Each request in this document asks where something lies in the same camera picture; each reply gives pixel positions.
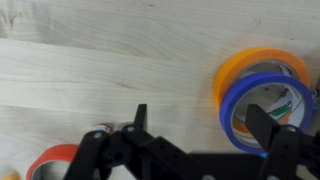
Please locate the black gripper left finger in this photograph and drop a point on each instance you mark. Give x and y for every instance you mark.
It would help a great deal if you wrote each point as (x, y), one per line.
(133, 156)

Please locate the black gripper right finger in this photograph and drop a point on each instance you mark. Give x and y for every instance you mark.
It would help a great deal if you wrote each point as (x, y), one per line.
(286, 150)

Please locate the blue masking tape roll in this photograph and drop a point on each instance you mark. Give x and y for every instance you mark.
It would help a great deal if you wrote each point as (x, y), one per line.
(230, 103)

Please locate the red tape roll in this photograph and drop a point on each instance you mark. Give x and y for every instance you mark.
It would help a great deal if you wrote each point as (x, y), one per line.
(53, 154)

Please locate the orange masking tape roll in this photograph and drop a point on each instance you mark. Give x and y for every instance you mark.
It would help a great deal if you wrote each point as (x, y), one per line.
(233, 65)

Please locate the small yellow piece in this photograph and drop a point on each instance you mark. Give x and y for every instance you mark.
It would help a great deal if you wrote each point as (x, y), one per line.
(8, 175)

